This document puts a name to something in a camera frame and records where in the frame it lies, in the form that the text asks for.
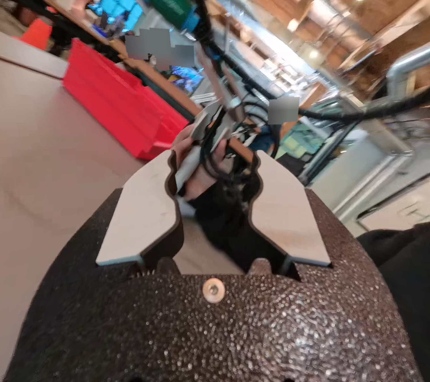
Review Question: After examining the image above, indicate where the orange traffic cone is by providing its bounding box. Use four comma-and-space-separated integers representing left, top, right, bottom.
13, 17, 53, 52

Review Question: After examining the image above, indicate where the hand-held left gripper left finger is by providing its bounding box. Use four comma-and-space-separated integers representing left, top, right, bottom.
96, 149, 184, 269

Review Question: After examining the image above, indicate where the person's right hand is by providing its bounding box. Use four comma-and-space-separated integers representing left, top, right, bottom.
171, 125, 230, 203

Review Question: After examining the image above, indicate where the person's black clothing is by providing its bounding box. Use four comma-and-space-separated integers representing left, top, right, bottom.
356, 223, 430, 382

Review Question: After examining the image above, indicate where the metal ventilation duct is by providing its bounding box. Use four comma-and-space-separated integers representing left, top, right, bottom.
383, 43, 430, 94

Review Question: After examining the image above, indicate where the long wooden workbench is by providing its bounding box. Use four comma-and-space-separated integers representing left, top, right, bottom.
0, 0, 256, 162

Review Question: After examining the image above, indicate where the red plastic bin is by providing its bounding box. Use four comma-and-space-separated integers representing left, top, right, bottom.
62, 37, 189, 161

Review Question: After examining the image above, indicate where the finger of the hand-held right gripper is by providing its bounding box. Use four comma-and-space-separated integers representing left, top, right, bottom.
191, 108, 233, 155
196, 49, 245, 119

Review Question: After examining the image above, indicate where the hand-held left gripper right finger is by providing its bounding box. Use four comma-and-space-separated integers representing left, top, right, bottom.
248, 149, 332, 276

